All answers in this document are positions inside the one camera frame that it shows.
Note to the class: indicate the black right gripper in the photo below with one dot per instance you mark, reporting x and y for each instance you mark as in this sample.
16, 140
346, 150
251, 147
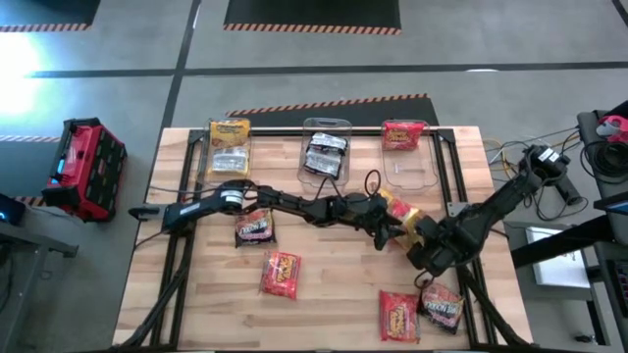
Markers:
449, 245

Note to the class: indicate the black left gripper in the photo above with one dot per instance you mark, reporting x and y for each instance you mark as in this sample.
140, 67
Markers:
365, 213

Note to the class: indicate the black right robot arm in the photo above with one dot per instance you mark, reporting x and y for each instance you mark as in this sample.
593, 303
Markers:
500, 196

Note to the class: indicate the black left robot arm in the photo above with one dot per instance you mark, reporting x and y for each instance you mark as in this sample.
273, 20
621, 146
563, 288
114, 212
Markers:
284, 201

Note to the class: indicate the clear plastic bin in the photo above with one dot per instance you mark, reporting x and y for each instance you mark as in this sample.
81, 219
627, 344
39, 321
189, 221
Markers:
409, 169
228, 180
311, 130

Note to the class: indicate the white board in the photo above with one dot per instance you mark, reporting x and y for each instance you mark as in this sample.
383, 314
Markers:
559, 269

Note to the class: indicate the black support beam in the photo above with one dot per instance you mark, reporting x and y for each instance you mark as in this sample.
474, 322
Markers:
564, 240

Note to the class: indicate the black power brick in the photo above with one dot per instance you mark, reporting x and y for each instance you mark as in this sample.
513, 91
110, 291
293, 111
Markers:
571, 192

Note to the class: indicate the black hazard-striped floor mat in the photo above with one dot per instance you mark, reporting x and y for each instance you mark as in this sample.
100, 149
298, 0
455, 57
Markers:
68, 10
314, 12
24, 166
284, 114

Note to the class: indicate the small black floor object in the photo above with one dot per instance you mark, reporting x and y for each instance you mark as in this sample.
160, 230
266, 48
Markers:
585, 338

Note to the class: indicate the dark screen device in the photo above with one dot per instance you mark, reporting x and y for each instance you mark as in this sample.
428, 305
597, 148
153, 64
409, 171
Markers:
613, 206

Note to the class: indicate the dark side table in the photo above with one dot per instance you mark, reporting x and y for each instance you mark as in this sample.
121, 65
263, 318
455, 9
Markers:
589, 132

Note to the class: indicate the red pink handheld device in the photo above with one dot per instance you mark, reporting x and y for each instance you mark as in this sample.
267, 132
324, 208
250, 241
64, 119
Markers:
615, 128

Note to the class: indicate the red black tool case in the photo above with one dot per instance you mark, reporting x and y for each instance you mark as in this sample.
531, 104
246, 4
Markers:
86, 166

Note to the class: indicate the grey side stand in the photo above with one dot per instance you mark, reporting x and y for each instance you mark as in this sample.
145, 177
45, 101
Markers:
29, 240

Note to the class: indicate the black device with blue light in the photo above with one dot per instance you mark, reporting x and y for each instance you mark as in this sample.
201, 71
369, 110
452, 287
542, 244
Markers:
10, 211

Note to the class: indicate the black aluminium frame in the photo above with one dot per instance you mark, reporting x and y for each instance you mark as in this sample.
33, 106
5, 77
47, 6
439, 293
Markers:
275, 131

